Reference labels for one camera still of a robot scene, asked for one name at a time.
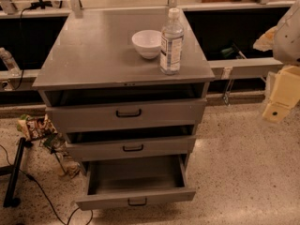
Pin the grey bottom drawer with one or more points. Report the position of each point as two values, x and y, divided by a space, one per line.
132 182

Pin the black stand leg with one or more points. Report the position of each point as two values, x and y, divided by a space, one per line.
13 170

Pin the clear plastic water bottle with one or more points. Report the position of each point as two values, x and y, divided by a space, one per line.
172 36

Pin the crumpled wrapper on floor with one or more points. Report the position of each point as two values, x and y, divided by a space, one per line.
67 166

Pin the green object behind rail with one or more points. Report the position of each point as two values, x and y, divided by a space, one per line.
228 53

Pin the clear bottle at left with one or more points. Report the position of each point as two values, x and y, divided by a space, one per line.
10 63

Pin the grey middle drawer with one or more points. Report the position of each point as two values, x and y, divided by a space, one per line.
135 148

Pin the grey drawer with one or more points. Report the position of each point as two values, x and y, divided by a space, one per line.
135 148
132 182
145 114

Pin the snack bag on floor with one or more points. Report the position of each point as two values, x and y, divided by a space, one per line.
35 127

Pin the grey drawer cabinet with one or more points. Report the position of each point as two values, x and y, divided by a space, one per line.
116 109

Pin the metal rail frame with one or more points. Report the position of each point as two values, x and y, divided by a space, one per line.
247 67

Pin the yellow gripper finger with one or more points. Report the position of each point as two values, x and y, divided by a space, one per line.
285 94
266 41

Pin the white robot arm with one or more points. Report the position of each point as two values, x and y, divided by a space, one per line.
284 41

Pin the white ceramic bowl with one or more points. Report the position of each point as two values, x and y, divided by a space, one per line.
147 43

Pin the grey top drawer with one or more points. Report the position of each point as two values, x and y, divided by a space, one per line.
145 114

